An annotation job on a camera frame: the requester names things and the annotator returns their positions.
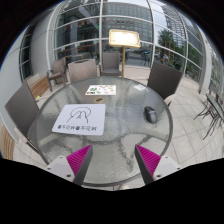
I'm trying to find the white printed mouse pad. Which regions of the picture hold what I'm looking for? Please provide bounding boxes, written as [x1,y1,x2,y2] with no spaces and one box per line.
[51,103,107,136]

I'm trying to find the black computer mouse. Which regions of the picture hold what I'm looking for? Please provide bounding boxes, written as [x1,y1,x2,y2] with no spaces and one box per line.
[143,105,159,125]

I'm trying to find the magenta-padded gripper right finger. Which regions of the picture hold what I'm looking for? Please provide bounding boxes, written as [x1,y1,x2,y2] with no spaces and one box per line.
[134,144,182,186]

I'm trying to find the gold framed menu stand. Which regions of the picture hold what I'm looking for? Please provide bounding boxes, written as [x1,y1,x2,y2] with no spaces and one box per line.
[108,28,142,79]

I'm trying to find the wooden slat bench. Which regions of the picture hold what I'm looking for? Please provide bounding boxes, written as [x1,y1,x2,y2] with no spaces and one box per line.
[27,75,51,101]

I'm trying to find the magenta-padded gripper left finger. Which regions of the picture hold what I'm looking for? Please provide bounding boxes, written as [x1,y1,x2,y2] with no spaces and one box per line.
[45,144,94,187]

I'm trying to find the colourful picture menu card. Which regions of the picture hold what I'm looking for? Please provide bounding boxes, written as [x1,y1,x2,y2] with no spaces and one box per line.
[85,84,117,96]

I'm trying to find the small metal-legged side table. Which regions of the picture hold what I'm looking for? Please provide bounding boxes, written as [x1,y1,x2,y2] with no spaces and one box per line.
[194,92,224,140]

